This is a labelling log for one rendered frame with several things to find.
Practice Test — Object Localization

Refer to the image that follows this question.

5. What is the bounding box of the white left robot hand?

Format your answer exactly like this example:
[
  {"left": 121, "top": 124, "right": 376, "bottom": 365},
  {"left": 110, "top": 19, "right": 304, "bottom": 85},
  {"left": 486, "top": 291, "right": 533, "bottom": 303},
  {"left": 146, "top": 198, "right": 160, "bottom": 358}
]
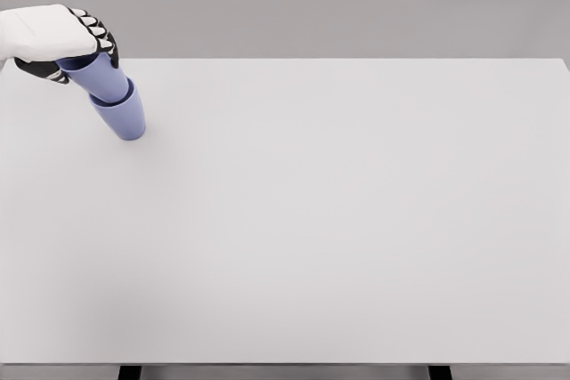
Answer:
[{"left": 0, "top": 4, "right": 121, "bottom": 86}]

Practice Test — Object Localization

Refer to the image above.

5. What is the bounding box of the lavender blue plastic cup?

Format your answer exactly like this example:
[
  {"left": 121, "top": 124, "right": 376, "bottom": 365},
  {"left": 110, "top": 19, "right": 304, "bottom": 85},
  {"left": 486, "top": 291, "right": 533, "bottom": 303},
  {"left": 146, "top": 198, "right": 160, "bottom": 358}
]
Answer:
[
  {"left": 88, "top": 78, "right": 147, "bottom": 141},
  {"left": 54, "top": 53, "right": 132, "bottom": 103}
]

